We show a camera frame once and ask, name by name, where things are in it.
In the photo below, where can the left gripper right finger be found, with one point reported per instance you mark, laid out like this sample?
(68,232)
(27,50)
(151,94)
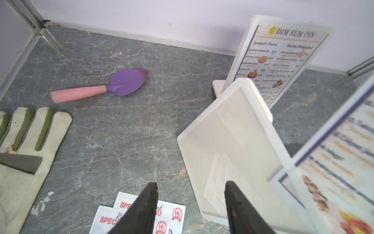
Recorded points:
(242,216)

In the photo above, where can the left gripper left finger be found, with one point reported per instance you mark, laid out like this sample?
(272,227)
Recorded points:
(139,219)

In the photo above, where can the red special menu sheet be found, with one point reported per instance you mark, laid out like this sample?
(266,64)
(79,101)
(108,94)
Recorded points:
(175,213)

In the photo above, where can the white menu holder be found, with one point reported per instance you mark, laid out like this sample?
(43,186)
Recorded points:
(234,140)
(219,85)

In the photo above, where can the dim sum menu sheet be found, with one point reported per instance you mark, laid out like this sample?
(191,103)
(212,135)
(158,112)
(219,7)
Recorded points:
(329,182)
(274,56)

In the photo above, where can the white green work glove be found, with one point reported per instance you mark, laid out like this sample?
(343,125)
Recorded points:
(29,142)

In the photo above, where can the purple pink toy trowel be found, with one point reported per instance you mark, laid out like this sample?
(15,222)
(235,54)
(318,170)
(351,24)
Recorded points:
(122,83)

